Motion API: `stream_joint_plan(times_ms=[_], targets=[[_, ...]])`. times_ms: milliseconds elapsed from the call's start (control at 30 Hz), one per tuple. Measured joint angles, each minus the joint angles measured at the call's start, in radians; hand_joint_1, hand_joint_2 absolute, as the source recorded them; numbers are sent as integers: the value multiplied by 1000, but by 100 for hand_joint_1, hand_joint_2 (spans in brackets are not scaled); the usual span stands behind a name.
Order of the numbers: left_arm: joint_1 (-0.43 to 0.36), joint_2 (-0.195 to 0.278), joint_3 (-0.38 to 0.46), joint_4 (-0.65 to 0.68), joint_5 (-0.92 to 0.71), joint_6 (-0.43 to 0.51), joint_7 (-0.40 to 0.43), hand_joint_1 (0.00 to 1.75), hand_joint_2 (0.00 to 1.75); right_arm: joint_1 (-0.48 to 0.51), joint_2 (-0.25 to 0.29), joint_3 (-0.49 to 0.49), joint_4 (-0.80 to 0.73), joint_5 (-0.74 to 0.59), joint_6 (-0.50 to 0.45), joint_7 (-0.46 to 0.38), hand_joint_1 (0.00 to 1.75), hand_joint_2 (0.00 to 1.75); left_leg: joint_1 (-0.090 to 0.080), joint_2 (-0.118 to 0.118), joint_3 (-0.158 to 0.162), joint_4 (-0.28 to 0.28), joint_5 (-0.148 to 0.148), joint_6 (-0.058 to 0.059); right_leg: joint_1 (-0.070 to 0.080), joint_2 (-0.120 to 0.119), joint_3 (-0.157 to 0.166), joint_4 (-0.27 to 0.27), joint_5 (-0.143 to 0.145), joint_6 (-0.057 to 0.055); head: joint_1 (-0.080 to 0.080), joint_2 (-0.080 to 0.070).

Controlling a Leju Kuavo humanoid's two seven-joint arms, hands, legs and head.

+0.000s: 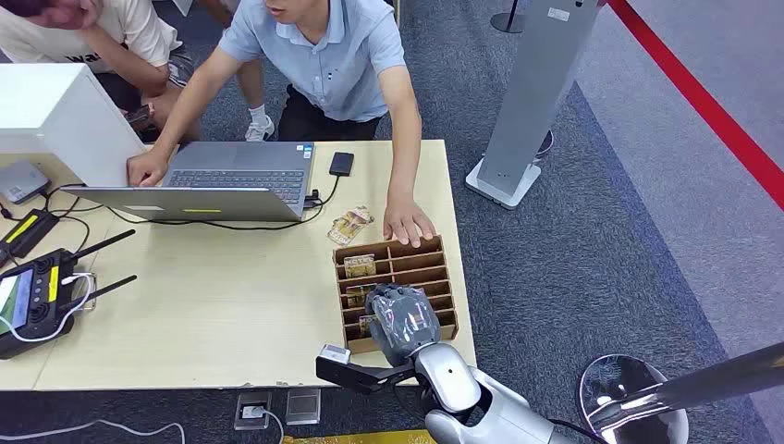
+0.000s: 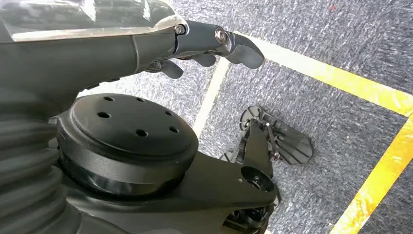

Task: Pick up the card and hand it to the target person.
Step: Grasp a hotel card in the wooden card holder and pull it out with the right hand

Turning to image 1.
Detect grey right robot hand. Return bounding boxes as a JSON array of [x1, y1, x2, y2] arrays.
[[365, 283, 443, 368]]

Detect person's right hand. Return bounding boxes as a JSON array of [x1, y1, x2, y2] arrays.
[[126, 150, 170, 189]]

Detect black remote controller with antennas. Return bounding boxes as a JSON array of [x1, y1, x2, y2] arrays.
[[0, 228, 139, 362]]

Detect person's hand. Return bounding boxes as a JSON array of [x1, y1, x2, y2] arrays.
[[126, 150, 170, 189], [382, 197, 438, 250]]

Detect floor socket with plug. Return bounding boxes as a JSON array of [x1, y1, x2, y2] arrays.
[[233, 391, 273, 432]]

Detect wooden card organiser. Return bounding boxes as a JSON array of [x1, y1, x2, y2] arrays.
[[332, 234, 459, 356]]

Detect chrome stanchion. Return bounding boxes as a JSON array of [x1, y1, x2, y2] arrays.
[[578, 341, 784, 444]]

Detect patterned cards on table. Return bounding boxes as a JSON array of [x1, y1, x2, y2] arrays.
[[326, 205, 375, 248]]

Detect white cable on controller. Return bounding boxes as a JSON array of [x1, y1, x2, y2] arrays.
[[0, 273, 97, 345]]

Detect small black rectangular device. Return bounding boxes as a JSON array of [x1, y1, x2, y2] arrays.
[[327, 151, 356, 179]]

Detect yellow mat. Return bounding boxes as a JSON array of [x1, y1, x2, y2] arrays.
[[282, 429, 437, 444]]

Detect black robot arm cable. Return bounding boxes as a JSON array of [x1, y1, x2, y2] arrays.
[[546, 417, 608, 444]]

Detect small grey box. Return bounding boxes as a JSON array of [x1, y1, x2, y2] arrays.
[[0, 160, 52, 206]]

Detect person in blue shirt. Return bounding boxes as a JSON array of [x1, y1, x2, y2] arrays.
[[126, 0, 440, 250]]

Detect grey standing kiosk pillar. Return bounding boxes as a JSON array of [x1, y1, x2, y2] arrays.
[[464, 0, 606, 212]]

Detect white floor cable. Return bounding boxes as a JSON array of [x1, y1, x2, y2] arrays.
[[0, 419, 187, 444]]

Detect black stanchion base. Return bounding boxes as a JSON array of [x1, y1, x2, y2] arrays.
[[489, 0, 529, 35]]

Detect grey laptop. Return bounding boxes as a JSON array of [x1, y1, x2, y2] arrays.
[[61, 141, 317, 224]]

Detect grey floor socket plate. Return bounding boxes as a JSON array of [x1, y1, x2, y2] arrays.
[[284, 388, 322, 427]]

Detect person's left hand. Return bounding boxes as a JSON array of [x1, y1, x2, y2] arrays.
[[382, 197, 438, 250]]

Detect person in white shirt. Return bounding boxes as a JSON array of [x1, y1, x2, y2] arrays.
[[0, 0, 276, 146]]

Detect white box monitor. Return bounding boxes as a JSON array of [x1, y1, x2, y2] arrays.
[[0, 63, 149, 189]]

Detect red barrier belt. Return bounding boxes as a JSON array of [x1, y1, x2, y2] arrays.
[[606, 0, 784, 213]]

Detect black device yellow label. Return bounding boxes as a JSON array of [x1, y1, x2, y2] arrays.
[[0, 208, 61, 263]]

